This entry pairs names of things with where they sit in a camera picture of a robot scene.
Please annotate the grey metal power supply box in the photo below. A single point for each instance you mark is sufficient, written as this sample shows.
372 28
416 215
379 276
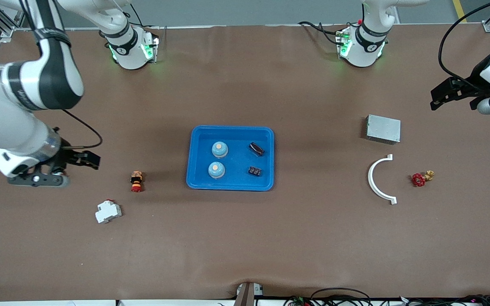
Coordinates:
383 129

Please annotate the white circuit breaker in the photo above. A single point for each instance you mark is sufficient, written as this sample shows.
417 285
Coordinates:
108 211

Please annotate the large brown electrolytic capacitor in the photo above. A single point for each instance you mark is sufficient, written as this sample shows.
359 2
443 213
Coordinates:
256 149

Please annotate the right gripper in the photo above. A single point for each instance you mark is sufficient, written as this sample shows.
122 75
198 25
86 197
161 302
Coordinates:
65 157

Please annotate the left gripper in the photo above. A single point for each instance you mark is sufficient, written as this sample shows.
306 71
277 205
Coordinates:
474 80

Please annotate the blue plastic tray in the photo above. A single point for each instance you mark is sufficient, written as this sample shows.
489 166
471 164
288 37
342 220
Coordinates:
236 182

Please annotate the orange black push button switch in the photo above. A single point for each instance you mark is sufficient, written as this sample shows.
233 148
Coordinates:
136 181

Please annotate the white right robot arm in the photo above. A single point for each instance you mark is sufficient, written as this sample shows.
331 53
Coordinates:
11 131

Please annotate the white curved plastic bracket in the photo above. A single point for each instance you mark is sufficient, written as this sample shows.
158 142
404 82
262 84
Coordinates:
371 180

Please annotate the blue call bell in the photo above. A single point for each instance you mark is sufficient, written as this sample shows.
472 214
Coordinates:
219 149
216 170

